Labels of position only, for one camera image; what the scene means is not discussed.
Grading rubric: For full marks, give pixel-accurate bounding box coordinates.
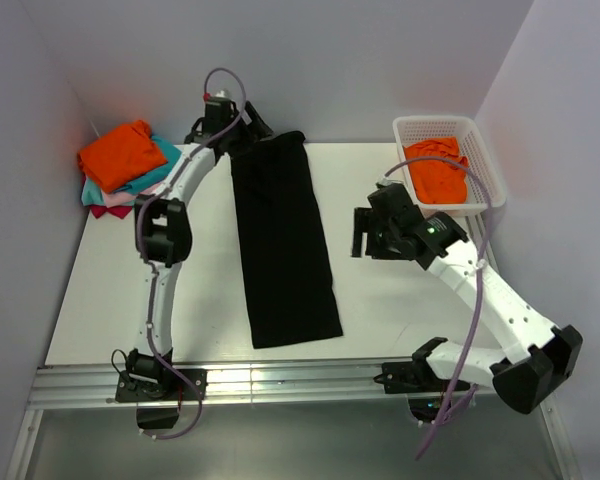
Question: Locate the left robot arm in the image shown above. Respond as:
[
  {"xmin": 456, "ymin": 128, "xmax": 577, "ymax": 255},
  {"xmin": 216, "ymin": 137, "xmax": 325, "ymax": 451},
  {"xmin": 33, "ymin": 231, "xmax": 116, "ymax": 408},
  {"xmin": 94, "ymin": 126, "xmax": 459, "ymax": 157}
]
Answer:
[{"xmin": 125, "ymin": 95, "xmax": 273, "ymax": 382}]

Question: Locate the teal folded t shirt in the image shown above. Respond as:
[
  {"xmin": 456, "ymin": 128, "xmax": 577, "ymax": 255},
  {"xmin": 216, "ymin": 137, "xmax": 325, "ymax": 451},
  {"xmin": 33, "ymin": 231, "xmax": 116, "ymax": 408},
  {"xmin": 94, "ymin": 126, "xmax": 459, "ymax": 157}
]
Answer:
[{"xmin": 80, "ymin": 135, "xmax": 181, "ymax": 207}]

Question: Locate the orange folded t shirt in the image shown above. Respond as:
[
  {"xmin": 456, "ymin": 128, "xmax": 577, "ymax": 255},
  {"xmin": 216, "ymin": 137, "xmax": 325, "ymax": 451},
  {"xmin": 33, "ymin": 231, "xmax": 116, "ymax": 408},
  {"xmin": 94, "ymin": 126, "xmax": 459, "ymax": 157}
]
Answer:
[{"xmin": 77, "ymin": 120, "xmax": 166, "ymax": 193}]

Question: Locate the pink folded t shirt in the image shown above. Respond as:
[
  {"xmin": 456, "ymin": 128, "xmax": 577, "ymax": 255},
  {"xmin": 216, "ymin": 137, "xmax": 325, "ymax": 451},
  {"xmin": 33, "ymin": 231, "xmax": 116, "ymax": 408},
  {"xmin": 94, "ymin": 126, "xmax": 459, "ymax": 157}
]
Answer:
[{"xmin": 102, "ymin": 182, "xmax": 162, "ymax": 208}]

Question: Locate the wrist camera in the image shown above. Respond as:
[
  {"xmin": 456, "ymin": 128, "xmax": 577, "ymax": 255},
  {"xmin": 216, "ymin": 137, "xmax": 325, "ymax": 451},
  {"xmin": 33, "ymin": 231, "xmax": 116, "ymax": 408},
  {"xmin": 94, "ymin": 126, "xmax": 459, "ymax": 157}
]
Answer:
[
  {"xmin": 201, "ymin": 89, "xmax": 237, "ymax": 136},
  {"xmin": 367, "ymin": 180, "xmax": 424, "ymax": 228}
]

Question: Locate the aluminium mounting rail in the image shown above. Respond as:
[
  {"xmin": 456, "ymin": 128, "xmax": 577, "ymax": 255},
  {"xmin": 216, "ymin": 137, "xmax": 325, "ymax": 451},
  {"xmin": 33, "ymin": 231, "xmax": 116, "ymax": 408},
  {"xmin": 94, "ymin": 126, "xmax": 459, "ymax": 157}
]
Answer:
[{"xmin": 27, "ymin": 352, "xmax": 554, "ymax": 411}]

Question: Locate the black t shirt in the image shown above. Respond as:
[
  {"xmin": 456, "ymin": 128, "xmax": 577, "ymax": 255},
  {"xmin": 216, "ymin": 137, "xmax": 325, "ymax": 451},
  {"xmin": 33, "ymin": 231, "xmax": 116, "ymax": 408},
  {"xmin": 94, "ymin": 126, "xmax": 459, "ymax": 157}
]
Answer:
[{"xmin": 231, "ymin": 131, "xmax": 343, "ymax": 349}]

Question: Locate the orange crumpled t shirt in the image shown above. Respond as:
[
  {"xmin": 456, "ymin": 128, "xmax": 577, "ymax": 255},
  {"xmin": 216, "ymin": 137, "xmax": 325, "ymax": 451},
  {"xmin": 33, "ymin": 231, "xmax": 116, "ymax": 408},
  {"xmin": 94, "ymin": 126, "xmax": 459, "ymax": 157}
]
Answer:
[{"xmin": 403, "ymin": 137, "xmax": 469, "ymax": 205}]

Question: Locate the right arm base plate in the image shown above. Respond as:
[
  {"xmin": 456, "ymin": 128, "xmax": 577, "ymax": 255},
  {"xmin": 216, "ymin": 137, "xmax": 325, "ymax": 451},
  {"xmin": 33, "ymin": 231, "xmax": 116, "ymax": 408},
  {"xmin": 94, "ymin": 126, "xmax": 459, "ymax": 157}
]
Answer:
[{"xmin": 373, "ymin": 360, "xmax": 450, "ymax": 394}]

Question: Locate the magenta folded t shirt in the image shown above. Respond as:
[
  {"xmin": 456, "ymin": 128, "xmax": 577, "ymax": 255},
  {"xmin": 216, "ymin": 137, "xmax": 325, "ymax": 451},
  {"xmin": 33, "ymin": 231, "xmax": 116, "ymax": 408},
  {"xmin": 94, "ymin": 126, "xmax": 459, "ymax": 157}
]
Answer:
[{"xmin": 88, "ymin": 205, "xmax": 133, "ymax": 219}]

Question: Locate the white plastic basket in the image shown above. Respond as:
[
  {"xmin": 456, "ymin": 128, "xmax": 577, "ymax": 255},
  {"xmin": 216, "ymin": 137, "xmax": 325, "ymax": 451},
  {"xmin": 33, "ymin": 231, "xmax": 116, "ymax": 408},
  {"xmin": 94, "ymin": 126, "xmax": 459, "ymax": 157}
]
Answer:
[{"xmin": 392, "ymin": 115, "xmax": 506, "ymax": 217}]

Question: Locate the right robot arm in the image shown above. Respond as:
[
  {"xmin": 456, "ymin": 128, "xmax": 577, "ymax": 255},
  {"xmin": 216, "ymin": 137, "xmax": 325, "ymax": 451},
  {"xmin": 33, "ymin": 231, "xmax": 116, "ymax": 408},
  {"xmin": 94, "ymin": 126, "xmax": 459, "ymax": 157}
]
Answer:
[{"xmin": 352, "ymin": 207, "xmax": 583, "ymax": 414}]

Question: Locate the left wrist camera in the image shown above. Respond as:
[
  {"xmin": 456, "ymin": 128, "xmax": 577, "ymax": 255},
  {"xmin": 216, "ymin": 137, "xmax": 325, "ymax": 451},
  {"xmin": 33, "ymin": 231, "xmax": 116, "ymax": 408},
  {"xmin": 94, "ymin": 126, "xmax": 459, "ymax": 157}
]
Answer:
[{"xmin": 201, "ymin": 89, "xmax": 237, "ymax": 136}]

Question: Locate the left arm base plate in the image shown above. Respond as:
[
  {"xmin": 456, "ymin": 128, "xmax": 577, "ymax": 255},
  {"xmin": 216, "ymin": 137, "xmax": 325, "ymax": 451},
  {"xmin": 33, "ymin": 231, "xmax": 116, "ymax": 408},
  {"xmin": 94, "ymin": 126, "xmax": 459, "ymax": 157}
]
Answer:
[{"xmin": 114, "ymin": 368, "xmax": 207, "ymax": 403}]

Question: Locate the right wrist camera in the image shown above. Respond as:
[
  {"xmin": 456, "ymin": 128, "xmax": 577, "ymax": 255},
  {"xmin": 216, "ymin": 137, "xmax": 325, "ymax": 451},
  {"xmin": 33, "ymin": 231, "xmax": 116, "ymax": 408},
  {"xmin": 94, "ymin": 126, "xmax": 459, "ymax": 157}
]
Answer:
[{"xmin": 367, "ymin": 180, "xmax": 424, "ymax": 228}]

